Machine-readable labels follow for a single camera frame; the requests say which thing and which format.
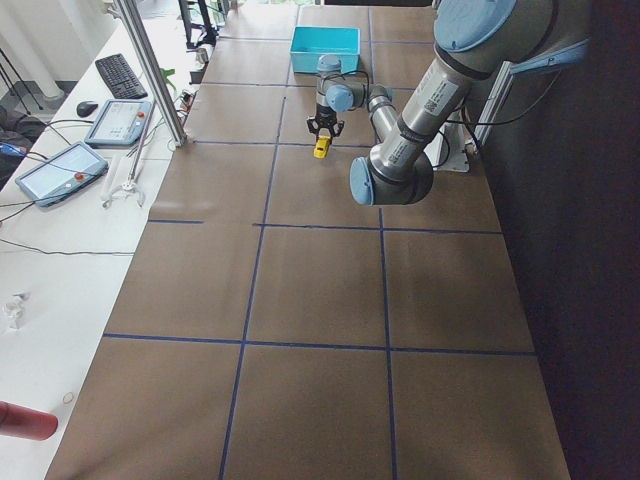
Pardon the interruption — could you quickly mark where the aluminium frame post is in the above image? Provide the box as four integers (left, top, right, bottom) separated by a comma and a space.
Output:
114, 0, 187, 147

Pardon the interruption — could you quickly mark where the yellow beetle toy car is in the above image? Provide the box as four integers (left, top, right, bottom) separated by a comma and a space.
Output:
313, 135, 332, 159

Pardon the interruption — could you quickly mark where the red cylinder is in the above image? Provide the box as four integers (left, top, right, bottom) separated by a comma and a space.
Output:
1, 401, 59, 441

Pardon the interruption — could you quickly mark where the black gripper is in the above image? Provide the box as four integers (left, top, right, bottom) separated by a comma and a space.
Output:
306, 105, 345, 138

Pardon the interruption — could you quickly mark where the crumpled white paper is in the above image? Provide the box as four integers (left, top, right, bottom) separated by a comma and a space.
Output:
3, 292, 31, 330

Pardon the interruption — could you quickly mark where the white reacher grabber tool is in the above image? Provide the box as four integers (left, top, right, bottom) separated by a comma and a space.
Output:
101, 112, 154, 210

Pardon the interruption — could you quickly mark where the black computer mouse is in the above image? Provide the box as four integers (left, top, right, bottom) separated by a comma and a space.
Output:
76, 101, 99, 118

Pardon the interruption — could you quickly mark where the teal plastic bin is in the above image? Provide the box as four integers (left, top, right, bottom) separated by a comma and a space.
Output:
290, 26, 361, 74

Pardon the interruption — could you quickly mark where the far teach pendant tablet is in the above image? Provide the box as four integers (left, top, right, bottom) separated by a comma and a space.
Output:
84, 99, 152, 148

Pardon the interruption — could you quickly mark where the teach pendant tablet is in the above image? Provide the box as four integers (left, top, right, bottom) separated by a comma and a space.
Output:
84, 99, 152, 148
15, 142, 109, 208

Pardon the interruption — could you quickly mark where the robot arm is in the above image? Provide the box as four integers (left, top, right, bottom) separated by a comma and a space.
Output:
307, 1, 591, 206

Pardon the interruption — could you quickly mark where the near teach pendant tablet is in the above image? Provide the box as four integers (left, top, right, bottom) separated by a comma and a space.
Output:
15, 142, 109, 208

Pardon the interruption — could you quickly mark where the black keyboard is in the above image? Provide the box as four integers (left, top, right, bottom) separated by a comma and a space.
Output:
94, 54, 148, 99

